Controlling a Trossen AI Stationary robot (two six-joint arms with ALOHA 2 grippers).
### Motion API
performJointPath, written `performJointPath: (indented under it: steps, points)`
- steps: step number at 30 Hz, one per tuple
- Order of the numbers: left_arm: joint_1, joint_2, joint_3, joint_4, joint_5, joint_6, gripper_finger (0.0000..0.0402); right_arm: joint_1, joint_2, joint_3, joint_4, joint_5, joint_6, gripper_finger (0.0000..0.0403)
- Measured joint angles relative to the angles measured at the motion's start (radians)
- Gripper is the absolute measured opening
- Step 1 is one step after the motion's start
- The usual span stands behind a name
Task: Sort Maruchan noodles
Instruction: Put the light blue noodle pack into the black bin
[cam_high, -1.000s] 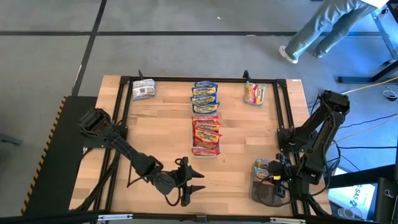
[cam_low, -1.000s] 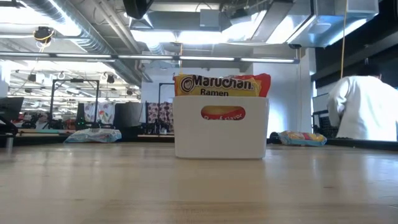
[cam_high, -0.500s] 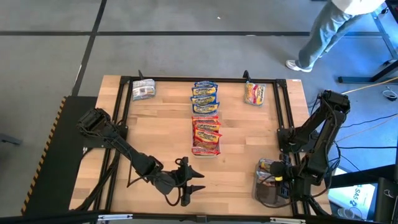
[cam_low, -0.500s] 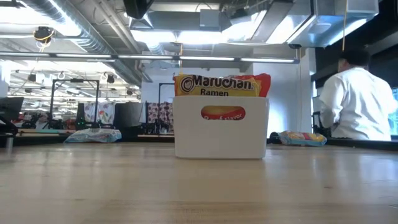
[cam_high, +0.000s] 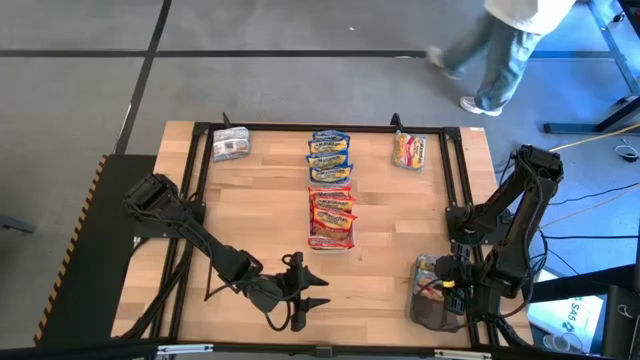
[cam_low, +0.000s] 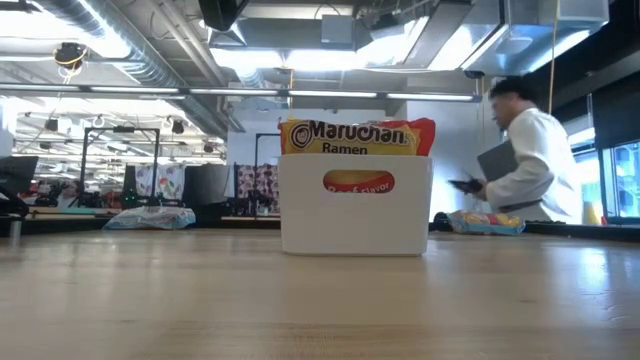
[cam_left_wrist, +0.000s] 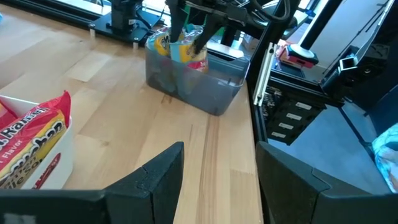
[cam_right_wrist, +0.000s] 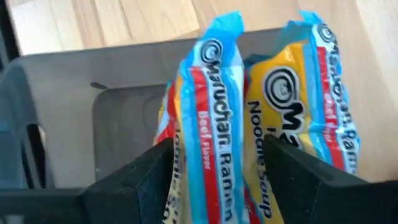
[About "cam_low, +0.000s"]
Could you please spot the yellow cylinder container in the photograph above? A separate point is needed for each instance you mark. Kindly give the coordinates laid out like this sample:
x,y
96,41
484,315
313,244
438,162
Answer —
x,y
592,213

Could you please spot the silver ventilation duct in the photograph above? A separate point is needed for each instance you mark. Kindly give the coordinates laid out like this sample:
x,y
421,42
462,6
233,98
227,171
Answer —
x,y
135,55

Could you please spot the grey laptop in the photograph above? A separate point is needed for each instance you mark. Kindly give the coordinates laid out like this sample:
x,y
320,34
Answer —
x,y
497,161

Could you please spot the black desk equipment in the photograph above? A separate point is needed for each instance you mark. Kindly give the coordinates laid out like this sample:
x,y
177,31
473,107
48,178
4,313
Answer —
x,y
15,205

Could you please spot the black aluminium table frame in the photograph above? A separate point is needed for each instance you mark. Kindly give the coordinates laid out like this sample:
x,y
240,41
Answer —
x,y
575,231

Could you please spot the glass window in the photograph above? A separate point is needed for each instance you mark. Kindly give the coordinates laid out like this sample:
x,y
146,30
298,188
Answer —
x,y
625,182

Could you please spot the red Maruchan ramen pack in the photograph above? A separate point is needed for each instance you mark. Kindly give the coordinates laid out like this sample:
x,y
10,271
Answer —
x,y
350,135
425,132

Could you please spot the black window blind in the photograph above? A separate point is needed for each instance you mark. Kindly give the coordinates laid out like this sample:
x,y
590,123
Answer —
x,y
617,117

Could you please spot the patterned cloth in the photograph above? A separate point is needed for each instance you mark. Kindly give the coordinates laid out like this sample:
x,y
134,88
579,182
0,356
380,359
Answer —
x,y
255,185

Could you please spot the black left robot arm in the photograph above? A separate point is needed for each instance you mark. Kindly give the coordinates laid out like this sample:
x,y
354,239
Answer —
x,y
222,12

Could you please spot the ceiling camera unit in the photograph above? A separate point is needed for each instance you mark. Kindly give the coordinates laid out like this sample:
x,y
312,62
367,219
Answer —
x,y
70,52

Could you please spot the black handheld device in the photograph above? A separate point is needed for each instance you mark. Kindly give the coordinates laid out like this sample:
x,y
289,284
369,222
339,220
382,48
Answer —
x,y
466,185

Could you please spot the metal ceiling air unit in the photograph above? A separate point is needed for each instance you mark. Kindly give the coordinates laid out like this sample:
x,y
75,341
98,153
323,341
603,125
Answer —
x,y
520,40

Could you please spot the black monitor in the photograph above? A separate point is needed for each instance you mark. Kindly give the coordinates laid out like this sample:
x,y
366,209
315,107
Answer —
x,y
17,172

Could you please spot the person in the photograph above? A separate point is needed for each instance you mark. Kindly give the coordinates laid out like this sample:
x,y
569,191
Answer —
x,y
540,165
52,192

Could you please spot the colourful printed cloth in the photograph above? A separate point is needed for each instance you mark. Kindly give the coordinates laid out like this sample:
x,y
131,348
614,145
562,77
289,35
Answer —
x,y
167,180

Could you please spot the black frame station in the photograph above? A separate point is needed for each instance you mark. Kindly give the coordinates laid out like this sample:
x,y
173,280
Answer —
x,y
122,129

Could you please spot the white plastic bin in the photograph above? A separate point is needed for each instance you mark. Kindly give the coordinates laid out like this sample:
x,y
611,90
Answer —
x,y
325,225

